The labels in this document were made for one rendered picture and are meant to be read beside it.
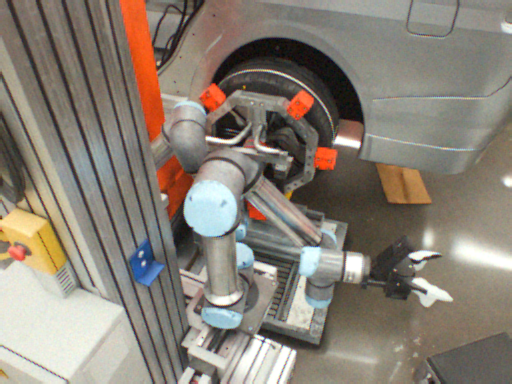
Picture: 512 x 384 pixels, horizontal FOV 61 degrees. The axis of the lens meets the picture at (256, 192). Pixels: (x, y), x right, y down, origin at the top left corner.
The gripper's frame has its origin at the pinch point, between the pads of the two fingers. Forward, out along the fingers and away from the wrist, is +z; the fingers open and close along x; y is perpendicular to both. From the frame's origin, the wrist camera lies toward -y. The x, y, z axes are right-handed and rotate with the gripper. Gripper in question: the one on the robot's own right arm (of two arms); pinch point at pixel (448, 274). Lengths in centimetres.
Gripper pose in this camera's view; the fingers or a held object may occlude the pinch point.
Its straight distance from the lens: 115.6
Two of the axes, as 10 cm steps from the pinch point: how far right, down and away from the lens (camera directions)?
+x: -1.8, 5.6, -8.1
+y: -0.2, 8.2, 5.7
